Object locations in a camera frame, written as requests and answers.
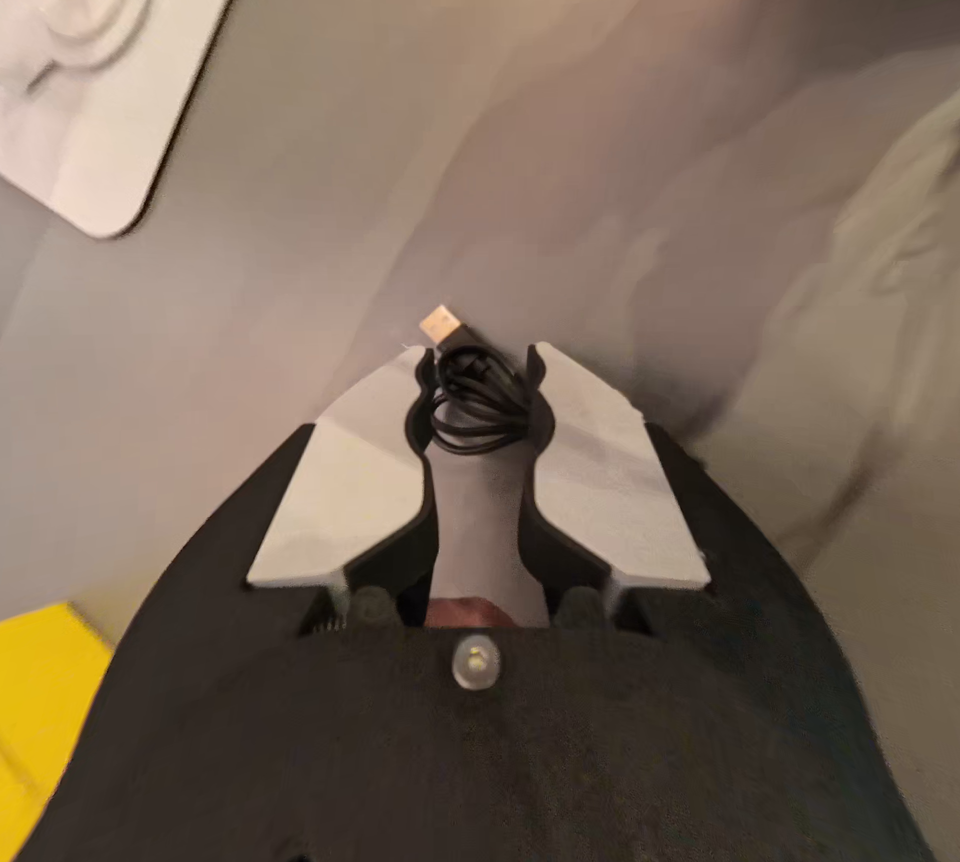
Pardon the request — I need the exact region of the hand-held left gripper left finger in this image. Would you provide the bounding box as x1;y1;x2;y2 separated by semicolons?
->
246;346;440;629

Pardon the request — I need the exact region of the yellow plastic bin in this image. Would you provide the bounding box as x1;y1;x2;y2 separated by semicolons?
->
0;601;114;862

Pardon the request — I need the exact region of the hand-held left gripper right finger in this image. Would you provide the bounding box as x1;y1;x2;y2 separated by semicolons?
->
521;342;712;626

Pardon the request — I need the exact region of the black usb cable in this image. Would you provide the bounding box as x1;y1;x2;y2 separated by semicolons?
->
418;304;535;459

